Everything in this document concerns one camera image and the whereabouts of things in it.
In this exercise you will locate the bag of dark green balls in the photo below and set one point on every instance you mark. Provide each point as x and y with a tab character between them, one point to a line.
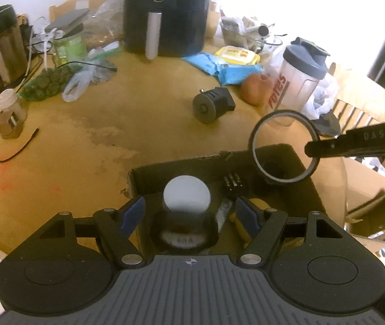
48	84

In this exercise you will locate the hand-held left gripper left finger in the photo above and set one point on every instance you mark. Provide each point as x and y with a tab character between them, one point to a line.
133	215

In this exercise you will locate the clear bag with bread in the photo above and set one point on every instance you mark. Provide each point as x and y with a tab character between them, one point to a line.
107	20

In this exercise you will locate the blue plastic packet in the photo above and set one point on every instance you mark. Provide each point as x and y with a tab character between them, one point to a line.
204	62
238	76

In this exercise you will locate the clear shaker bottle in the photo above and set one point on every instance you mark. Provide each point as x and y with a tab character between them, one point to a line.
297	74

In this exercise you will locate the crumpled clear plastic bag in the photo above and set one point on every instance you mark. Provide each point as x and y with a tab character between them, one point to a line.
77	86

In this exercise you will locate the empty brown carton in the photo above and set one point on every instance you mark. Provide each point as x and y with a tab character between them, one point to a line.
372	189

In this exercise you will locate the steel electric kettle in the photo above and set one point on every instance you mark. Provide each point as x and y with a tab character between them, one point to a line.
2	47

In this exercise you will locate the flat grey box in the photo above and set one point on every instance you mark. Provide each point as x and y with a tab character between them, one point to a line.
68	20

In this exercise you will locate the white round-lid jar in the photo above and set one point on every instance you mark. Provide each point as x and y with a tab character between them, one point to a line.
187	194

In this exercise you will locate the flat brown cardboard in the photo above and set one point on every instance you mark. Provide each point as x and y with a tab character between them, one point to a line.
60	8

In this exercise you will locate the yellow wipes packet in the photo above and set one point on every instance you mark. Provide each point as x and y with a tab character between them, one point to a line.
236	54

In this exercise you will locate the wooden chair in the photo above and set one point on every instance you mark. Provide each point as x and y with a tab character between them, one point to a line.
358	108

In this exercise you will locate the cardboard box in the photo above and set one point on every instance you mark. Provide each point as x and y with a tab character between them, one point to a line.
151	179

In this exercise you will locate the green glass jar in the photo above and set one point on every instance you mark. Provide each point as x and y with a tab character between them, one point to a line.
68	49

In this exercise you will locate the thin white plastic bag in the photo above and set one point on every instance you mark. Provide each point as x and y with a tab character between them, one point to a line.
324	94

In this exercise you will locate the orange round fruit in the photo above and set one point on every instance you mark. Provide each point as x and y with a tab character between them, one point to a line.
255	89

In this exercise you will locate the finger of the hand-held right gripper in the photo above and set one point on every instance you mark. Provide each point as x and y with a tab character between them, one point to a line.
365	142

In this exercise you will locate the small black screw adapter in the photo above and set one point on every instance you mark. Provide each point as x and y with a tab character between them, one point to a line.
233	182

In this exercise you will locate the black cylindrical camera mount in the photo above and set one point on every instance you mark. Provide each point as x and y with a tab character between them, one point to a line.
209	106

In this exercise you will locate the metal hand tool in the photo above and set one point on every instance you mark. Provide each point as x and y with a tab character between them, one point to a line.
243	28

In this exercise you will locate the white-lid spice jar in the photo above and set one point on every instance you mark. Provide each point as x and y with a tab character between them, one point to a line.
9	103

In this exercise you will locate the small brown block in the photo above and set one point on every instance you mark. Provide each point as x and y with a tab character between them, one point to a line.
7	128

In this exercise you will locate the black air fryer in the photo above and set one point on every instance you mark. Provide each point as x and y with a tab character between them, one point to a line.
178	17

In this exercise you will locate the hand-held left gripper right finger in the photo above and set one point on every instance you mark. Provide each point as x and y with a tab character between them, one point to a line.
246	218

